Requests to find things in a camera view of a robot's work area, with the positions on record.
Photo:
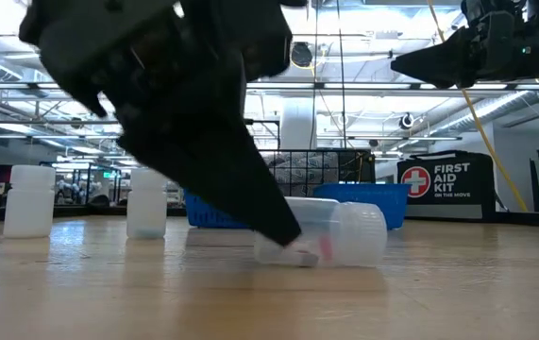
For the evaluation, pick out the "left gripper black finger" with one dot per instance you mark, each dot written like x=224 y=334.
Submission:
x=203 y=141

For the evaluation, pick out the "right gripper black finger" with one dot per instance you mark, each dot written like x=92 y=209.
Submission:
x=443 y=61

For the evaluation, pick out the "white plastic pill bottle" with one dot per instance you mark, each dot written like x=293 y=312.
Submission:
x=146 y=208
x=29 y=208

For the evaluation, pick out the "clear pill bottle with pills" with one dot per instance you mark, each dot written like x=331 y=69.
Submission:
x=358 y=233

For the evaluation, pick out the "blue plastic basket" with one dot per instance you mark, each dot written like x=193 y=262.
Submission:
x=203 y=215
x=373 y=198

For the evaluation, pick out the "white building column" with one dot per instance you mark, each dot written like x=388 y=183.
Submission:
x=297 y=125

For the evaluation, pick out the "black first aid kit bag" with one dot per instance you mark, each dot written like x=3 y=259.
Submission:
x=448 y=181

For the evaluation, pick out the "silver ventilation duct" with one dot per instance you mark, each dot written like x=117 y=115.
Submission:
x=486 y=111

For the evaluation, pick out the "black distant gantry frame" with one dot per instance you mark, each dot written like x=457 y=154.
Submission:
x=269 y=122

